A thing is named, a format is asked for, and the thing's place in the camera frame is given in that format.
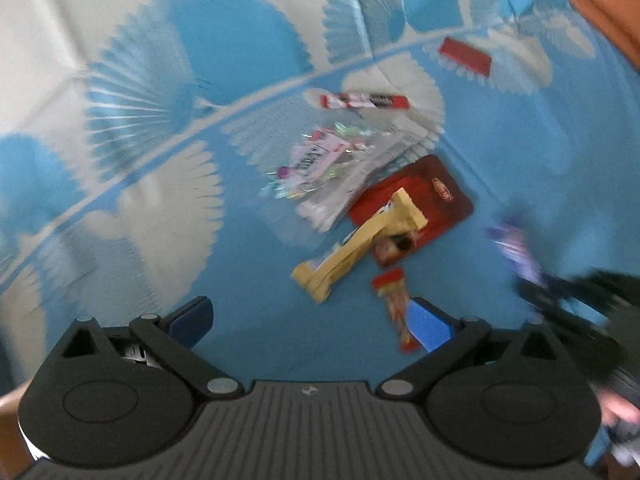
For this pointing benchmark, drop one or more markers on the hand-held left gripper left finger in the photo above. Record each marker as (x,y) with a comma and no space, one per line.
(192,319)

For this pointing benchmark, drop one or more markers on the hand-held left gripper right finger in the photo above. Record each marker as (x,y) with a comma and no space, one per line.
(427,327)

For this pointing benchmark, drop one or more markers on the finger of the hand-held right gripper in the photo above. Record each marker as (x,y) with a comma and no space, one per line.
(542,302)

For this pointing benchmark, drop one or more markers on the purple snack packet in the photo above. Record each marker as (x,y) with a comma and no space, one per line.
(517,255)

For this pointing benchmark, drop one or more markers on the long pale snack bar packet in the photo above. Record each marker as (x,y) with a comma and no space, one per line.
(350,255)

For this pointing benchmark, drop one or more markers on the dark red coffee pouch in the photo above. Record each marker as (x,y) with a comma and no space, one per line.
(430,205)

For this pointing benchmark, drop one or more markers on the clear bag of candies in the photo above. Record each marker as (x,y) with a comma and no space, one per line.
(320,160)

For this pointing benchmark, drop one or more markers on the red snack packet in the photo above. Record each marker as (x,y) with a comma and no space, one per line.
(465,56)

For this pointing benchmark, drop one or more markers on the person's right hand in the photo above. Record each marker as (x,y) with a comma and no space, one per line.
(617,409)

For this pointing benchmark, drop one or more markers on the small red orange candy packet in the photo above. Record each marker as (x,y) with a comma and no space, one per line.
(395,300)

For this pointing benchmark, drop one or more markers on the blue and white printed sheet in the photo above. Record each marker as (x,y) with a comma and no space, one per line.
(280,320)

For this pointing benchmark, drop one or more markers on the red and white snack stick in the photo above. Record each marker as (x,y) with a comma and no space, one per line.
(365,100)

